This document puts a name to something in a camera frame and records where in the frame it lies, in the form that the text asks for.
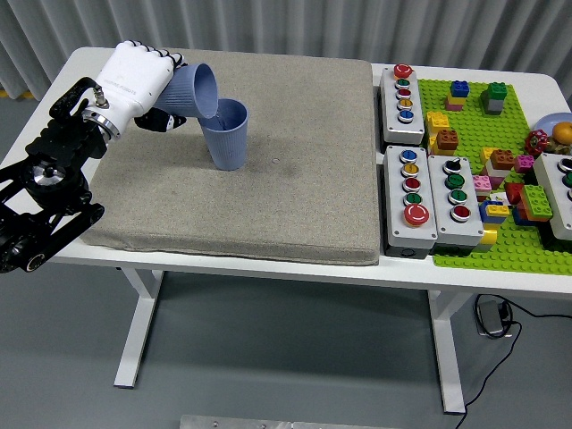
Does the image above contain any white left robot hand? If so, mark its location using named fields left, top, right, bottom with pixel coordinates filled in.
left=91, top=39, right=189, bottom=134

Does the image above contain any blue ribbed cup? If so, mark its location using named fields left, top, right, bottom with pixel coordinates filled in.
left=154, top=62, right=220, bottom=121
left=198, top=98, right=249, bottom=172

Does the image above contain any grey pleated curtain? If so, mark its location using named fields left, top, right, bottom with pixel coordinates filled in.
left=0, top=0, right=572, bottom=102

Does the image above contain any grey-brown mat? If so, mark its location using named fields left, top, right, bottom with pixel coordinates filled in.
left=80, top=47, right=382, bottom=266

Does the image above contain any white table leg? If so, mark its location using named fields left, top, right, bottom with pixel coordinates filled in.
left=426, top=289, right=467, bottom=415
left=113, top=266, right=164, bottom=389

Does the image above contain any grey five-button control box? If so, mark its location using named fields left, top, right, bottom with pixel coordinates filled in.
left=378, top=63, right=426, bottom=147
left=382, top=145, right=439, bottom=259

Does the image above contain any brown toy brick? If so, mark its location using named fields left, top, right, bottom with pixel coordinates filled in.
left=490, top=149, right=516, bottom=171
left=435, top=129, right=460, bottom=152

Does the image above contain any green brick baseplate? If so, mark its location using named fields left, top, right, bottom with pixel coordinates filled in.
left=416, top=78, right=572, bottom=274

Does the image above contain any control box with black selector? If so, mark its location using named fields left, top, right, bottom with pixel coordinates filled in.
left=427, top=154, right=485, bottom=257

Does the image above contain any grey toy brick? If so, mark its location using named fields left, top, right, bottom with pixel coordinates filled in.
left=480, top=91, right=506, bottom=117

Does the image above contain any red toy brick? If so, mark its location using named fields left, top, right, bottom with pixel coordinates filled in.
left=504, top=181, right=528, bottom=206

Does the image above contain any red valve wheel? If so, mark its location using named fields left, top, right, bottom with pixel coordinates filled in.
left=525, top=129, right=550, bottom=156

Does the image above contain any blue plate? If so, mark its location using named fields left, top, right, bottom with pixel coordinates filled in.
left=534, top=113, right=572, bottom=140

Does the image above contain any orange toy brick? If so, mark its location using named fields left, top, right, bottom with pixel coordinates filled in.
left=516, top=201, right=553, bottom=223

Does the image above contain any large green toy brick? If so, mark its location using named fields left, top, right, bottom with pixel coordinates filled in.
left=520, top=183, right=554, bottom=221

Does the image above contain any brown toy food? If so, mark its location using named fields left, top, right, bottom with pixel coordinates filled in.
left=547, top=136, right=572, bottom=156

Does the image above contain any grey power adapter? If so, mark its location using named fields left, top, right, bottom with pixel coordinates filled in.
left=474, top=299, right=509, bottom=338

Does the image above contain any grey push-button control box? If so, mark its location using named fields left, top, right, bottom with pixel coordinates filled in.
left=532, top=152, right=572, bottom=251

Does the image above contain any black power cable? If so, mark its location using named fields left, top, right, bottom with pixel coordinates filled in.
left=502, top=299, right=572, bottom=320
left=455, top=319, right=524, bottom=429

